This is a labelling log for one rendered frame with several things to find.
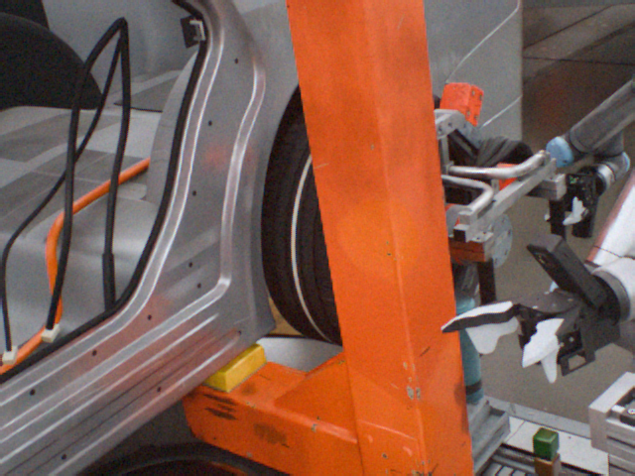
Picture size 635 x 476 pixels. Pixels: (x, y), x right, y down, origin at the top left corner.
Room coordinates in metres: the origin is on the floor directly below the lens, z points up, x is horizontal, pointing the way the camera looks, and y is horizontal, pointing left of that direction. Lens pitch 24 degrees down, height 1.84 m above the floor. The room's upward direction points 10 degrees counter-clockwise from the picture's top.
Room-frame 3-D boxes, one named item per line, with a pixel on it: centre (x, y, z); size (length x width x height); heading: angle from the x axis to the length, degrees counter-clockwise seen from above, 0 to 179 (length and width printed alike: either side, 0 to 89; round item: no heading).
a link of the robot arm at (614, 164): (2.31, -0.78, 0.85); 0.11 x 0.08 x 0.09; 138
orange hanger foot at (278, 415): (1.81, 0.12, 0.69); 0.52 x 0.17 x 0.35; 48
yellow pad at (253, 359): (1.92, 0.25, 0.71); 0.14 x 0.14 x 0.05; 48
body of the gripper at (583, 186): (2.20, -0.67, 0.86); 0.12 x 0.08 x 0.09; 138
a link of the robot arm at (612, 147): (2.30, -0.76, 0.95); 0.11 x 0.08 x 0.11; 119
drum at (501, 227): (2.08, -0.35, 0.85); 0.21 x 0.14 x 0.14; 48
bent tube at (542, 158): (2.12, -0.45, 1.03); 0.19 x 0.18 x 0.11; 48
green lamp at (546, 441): (1.53, -0.38, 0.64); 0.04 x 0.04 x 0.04; 48
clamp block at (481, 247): (1.86, -0.33, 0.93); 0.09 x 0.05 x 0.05; 48
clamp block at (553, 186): (2.11, -0.56, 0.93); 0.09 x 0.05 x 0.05; 48
